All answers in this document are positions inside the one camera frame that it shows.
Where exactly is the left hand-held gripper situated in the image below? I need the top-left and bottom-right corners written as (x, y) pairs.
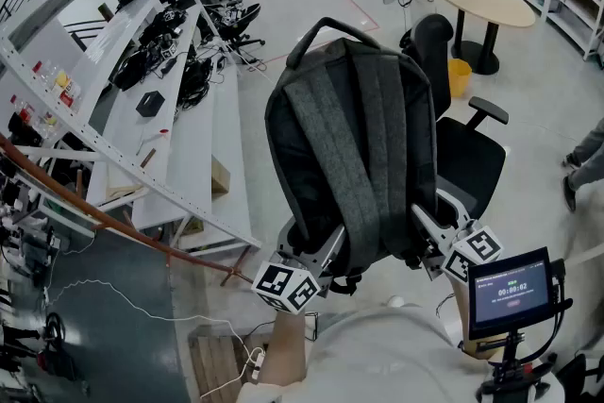
top-left (251, 220), bottom-right (349, 316)

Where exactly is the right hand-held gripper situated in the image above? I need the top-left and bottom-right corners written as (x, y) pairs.
top-left (409, 188), bottom-right (505, 285)

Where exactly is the grey fabric backpack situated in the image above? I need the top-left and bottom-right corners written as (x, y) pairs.
top-left (263, 16), bottom-right (440, 296)

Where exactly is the person's right forearm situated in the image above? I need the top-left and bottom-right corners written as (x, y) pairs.
top-left (445, 276), bottom-right (501, 360)

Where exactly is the person's left forearm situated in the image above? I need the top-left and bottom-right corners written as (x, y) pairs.
top-left (258, 309), bottom-right (316, 388)

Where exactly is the black mesh office chair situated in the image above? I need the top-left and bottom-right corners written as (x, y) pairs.
top-left (399, 12), bottom-right (511, 223)

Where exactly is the small black monitor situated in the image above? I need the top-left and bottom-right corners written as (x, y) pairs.
top-left (466, 246), bottom-right (556, 341)

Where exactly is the brown cardboard box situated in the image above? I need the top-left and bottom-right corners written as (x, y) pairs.
top-left (210, 155), bottom-right (232, 197)

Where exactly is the white power strip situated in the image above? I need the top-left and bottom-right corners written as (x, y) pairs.
top-left (249, 346), bottom-right (266, 381)

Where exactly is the person's white shirt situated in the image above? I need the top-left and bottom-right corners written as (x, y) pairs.
top-left (235, 304), bottom-right (567, 403)

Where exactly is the yellow waste bin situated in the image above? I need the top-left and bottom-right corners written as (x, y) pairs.
top-left (446, 58), bottom-right (473, 99)

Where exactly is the wooden pallet platform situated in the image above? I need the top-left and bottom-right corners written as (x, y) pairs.
top-left (187, 325), bottom-right (279, 402)

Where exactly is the white metal shelving unit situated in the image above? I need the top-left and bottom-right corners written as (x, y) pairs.
top-left (0, 0), bottom-right (263, 259)

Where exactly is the black square box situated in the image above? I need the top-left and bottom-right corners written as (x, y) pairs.
top-left (135, 91), bottom-right (166, 118)

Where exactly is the round wooden table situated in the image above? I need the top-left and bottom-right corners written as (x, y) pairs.
top-left (441, 0), bottom-right (538, 76)

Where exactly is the black case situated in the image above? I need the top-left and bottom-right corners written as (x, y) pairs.
top-left (49, 351), bottom-right (77, 382)

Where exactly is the row of clear plastic bottles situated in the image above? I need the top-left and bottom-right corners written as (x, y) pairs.
top-left (8, 59), bottom-right (82, 128)

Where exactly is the white power cable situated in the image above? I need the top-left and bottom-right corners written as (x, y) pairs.
top-left (44, 278), bottom-right (265, 400)

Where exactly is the black monitor mount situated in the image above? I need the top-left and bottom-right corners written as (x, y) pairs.
top-left (476, 257), bottom-right (575, 403)

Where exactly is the black cable bundle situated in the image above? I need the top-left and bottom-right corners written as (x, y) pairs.
top-left (177, 56), bottom-right (214, 109)

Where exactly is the black ring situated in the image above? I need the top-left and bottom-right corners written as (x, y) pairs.
top-left (42, 311), bottom-right (67, 353)

